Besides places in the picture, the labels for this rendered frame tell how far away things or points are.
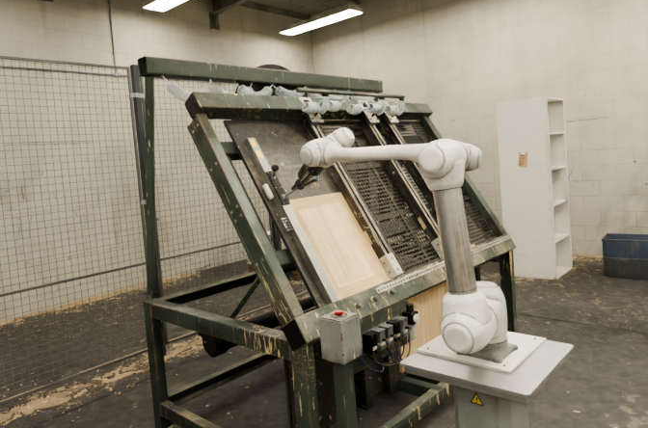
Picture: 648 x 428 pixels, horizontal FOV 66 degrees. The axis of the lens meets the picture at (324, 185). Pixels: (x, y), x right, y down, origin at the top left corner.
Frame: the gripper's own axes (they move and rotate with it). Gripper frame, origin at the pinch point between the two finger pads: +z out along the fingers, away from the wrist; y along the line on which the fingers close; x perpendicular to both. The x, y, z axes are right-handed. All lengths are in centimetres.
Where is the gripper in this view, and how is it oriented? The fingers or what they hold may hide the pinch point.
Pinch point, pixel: (297, 185)
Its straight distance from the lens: 245.2
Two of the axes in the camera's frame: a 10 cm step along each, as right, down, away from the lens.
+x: 6.7, -0.9, 7.3
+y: 4.6, 8.3, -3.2
